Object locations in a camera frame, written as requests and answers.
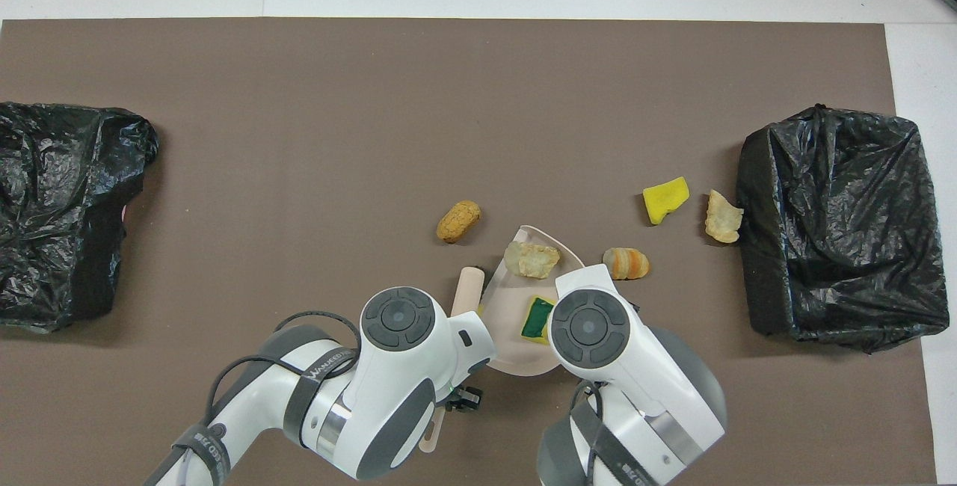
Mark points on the large green yellow sponge piece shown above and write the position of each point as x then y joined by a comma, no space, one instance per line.
535,319

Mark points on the beige plastic dustpan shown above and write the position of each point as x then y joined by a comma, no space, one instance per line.
508,299

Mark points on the beige hand brush black bristles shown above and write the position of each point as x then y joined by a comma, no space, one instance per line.
469,288

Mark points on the pale orange-striped bread chunk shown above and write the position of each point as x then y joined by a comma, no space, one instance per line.
531,259

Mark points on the brown oval bread roll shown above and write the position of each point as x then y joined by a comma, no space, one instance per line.
458,221

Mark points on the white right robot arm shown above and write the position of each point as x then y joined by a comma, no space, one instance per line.
591,325

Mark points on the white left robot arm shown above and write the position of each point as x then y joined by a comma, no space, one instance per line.
396,318

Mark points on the black bag lined bin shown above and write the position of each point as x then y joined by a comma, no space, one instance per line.
52,209
845,224

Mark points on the small orange striped croissant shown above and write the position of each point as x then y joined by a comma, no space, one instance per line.
626,263

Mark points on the plain yellow sponge piece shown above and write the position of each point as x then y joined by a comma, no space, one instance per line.
665,200

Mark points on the brown table mat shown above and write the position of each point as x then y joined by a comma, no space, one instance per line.
448,97

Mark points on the pale flaky pastry piece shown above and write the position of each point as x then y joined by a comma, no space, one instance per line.
723,218

